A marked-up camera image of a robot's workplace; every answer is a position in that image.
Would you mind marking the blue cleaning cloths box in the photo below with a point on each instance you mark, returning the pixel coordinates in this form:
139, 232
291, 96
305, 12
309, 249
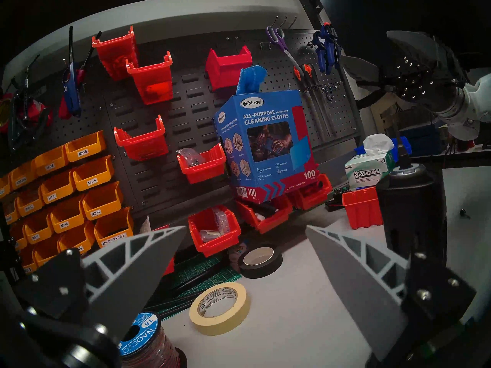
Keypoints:
268, 148

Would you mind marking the blue microfiber cloth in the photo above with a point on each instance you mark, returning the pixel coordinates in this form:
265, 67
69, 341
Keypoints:
251, 79

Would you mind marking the orange black screwdriver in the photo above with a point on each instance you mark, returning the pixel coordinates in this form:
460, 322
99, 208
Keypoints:
297, 73
308, 70

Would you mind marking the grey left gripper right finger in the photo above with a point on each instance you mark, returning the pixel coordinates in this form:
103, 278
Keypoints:
356, 290

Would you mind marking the small green circuit board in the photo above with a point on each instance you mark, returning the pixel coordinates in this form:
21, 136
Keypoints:
335, 198

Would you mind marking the black tape roll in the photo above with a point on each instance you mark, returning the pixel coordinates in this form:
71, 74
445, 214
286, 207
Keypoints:
245, 269

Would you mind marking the dark blue case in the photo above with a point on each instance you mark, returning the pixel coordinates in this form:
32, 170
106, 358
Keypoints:
422, 141

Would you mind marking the dark louvered wall panel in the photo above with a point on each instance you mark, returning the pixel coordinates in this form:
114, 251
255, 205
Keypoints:
191, 102

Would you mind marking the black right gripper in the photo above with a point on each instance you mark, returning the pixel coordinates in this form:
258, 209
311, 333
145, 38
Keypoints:
425, 83

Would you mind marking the black metal stand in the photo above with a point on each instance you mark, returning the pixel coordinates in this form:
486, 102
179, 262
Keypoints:
7, 248

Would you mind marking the green white tissue box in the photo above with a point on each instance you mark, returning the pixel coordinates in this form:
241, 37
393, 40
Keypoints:
368, 171

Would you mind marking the dark perforated pegboard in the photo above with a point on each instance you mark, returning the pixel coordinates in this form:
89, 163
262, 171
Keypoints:
333, 114

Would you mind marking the green cutting mat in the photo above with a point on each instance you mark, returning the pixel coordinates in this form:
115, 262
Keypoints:
199, 267

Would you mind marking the yellow plastic parts bin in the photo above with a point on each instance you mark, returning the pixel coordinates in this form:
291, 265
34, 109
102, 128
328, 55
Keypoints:
57, 191
67, 219
23, 177
113, 233
28, 262
30, 204
86, 148
18, 239
10, 214
94, 177
102, 206
48, 254
50, 164
76, 240
38, 231
4, 187

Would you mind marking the beige masking tape roll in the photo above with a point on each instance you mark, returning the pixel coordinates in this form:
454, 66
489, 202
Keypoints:
199, 317

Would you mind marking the black cylindrical screwdriver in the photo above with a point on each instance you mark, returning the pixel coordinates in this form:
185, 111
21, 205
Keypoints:
414, 210

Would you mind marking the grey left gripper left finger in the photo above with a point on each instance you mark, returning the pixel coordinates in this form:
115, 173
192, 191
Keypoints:
130, 279

